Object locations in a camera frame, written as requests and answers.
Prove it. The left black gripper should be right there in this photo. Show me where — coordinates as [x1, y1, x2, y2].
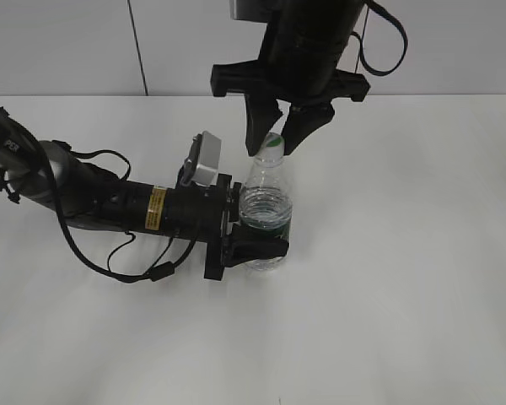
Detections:
[164, 170, 289, 279]

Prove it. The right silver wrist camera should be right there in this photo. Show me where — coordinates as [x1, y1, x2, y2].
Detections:
[229, 0, 281, 23]

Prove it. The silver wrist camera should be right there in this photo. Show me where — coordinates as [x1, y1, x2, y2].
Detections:
[229, 0, 281, 23]
[180, 131, 222, 186]

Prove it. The clear Cestbon water bottle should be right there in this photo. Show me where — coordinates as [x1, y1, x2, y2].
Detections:
[237, 155, 294, 273]

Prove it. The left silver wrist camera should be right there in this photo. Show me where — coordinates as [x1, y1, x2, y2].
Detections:
[180, 131, 222, 186]

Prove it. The white green bottle cap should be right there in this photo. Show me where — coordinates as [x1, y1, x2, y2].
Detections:
[256, 132, 285, 165]

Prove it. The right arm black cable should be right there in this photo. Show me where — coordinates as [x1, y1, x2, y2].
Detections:
[349, 0, 408, 78]

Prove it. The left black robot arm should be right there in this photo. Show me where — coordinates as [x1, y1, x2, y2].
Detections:
[0, 107, 289, 280]

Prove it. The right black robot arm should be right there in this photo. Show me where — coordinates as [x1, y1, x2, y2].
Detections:
[210, 1, 370, 156]

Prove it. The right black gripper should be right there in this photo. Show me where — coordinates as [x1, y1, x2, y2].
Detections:
[210, 24, 370, 157]

